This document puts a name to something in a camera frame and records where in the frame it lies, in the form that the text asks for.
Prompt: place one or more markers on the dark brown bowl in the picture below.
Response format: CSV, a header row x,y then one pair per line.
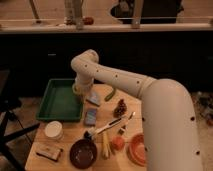
x,y
83,153

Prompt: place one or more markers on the grey blue wedge object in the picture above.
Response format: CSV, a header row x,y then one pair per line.
x,y
93,98

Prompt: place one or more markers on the yellow-green cup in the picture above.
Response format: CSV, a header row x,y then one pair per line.
x,y
78,93

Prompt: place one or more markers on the red object on counter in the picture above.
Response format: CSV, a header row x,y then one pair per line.
x,y
88,20

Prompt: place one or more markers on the orange plate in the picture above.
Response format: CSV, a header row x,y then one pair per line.
x,y
136,150

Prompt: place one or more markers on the orange fruit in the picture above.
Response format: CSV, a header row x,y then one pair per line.
x,y
118,143

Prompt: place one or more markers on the green cucumber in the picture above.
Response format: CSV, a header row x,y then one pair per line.
x,y
110,95

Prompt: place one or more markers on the small paint brush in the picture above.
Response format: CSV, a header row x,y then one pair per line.
x,y
123,128

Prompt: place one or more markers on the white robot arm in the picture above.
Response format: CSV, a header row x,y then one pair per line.
x,y
168,116

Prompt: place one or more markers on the black chair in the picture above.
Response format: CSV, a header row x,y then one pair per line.
x,y
10,125

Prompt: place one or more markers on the white round container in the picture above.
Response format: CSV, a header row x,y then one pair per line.
x,y
54,130

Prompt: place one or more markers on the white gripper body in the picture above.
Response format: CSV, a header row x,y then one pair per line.
x,y
84,86

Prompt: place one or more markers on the green plastic tray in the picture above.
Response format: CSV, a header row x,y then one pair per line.
x,y
59,102

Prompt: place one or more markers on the blue sponge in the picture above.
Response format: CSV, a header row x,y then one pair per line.
x,y
90,117

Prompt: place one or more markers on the yellow corn cob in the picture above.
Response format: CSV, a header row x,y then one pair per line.
x,y
105,146

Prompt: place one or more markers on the brown pine cone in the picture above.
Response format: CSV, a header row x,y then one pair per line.
x,y
120,109

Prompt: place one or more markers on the wooden block with label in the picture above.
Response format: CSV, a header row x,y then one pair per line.
x,y
49,152

